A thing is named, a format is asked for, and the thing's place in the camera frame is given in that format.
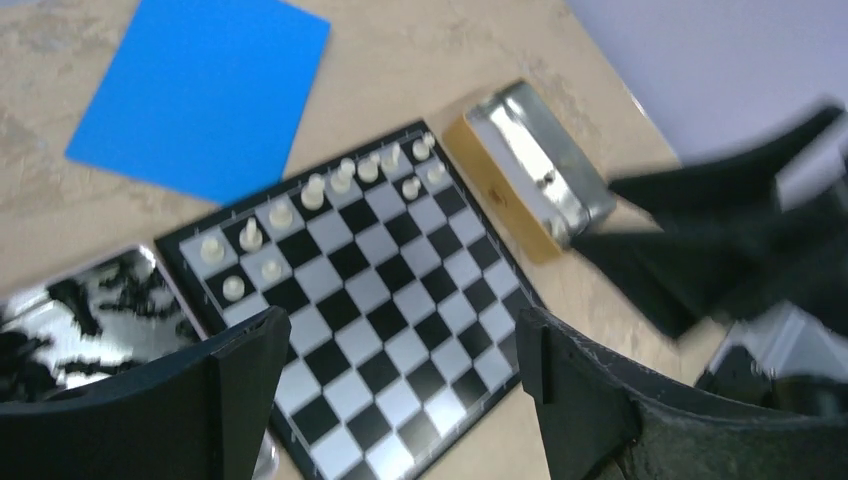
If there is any white bishop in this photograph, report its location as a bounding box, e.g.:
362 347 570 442
356 152 381 183
268 200 293 230

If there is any white queen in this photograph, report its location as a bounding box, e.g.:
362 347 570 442
330 158 357 195

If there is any white rook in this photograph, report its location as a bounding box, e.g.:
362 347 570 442
200 236 226 265

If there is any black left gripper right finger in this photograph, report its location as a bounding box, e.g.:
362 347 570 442
516 308 847 479

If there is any silver tin with black pieces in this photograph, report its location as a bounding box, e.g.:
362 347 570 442
1 245 275 479

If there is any white king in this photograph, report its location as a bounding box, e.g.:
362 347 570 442
300 174 325 211

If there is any white piece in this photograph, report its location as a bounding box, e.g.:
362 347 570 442
239 217 264 252

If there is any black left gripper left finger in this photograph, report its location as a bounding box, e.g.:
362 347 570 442
1 307 290 479

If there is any white knight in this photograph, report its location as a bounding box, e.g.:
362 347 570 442
380 142 402 177

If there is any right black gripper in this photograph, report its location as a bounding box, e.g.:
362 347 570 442
569 102 848 412

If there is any black and white chessboard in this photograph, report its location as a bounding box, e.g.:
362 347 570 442
156 121 540 479

